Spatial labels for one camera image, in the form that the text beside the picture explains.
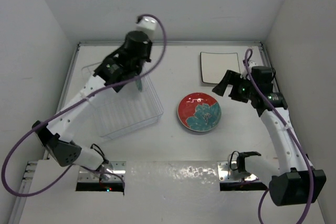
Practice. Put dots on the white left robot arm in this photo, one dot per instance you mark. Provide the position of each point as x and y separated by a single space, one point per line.
57 135

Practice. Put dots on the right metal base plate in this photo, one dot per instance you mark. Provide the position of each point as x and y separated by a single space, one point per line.
227 174

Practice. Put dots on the white square plate black rim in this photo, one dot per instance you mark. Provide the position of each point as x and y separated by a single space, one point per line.
209 84

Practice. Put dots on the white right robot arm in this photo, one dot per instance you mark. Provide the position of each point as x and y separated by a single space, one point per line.
295 181

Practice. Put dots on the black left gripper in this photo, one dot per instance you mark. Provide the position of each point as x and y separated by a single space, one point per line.
147 45

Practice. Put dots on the metal base plate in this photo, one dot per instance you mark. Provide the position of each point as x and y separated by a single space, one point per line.
113 172
227 174

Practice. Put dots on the dark blue round plate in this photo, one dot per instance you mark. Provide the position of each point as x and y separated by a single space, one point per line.
139 85

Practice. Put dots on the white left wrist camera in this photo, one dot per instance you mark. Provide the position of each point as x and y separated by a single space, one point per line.
147 25

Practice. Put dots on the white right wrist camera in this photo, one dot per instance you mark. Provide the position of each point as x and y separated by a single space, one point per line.
248 69

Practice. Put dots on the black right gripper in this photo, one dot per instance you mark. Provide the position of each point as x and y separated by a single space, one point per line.
232 78

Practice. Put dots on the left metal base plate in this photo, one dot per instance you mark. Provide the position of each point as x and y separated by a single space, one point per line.
113 172

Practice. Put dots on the clear plastic dish rack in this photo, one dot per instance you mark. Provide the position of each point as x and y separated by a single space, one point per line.
121 113

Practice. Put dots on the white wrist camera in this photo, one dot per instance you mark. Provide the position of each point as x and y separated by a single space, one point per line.
248 69
147 25

